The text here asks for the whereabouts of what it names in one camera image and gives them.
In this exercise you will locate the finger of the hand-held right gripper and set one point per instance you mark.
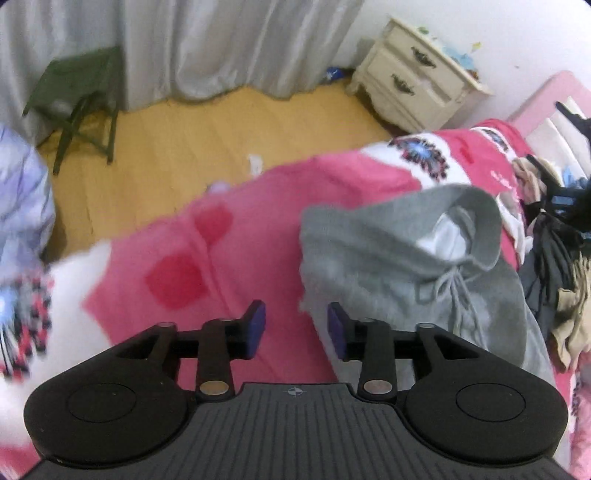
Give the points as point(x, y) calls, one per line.
point(561, 201)
point(575, 119)

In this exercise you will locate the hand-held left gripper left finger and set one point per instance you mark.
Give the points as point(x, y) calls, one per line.
point(256, 330)

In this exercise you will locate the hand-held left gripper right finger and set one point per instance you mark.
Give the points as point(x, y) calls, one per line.
point(337, 330)

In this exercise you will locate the grey sweatpants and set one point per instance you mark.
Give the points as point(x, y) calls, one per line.
point(369, 249)

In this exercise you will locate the dark grey garment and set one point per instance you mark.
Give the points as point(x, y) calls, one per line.
point(547, 272)

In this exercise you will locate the beige garment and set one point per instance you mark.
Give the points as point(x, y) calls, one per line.
point(572, 314)

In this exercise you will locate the pink floral blanket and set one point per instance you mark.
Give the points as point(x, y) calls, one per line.
point(258, 198)

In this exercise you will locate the cream nightstand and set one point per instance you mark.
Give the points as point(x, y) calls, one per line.
point(415, 83)

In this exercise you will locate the white paper scrap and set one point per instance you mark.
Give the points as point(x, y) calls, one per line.
point(255, 165)

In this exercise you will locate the small blue object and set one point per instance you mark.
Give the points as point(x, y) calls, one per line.
point(334, 74)

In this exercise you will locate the grey curtain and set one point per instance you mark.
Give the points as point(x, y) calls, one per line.
point(207, 46)

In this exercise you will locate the green folding stool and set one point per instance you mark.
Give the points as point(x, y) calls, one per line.
point(74, 74)

